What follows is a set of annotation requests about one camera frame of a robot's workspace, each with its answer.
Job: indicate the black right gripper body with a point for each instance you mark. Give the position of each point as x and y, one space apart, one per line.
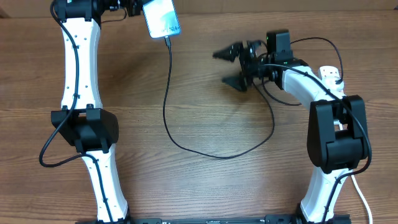
251 68

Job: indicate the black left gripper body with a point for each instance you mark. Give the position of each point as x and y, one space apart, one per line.
134 7

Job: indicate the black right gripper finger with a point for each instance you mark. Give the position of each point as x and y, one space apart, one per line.
238 82
229 53

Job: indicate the blue screen smartphone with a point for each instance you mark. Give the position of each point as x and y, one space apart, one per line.
161 18

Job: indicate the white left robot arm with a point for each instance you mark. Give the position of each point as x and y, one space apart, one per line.
82 120

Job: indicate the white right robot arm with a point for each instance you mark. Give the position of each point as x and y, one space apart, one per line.
337 138

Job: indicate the white charger plug adapter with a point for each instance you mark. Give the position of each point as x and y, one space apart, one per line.
331 83

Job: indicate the white power strip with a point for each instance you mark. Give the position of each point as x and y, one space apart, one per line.
330 76

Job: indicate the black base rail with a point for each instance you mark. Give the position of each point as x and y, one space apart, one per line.
214 220

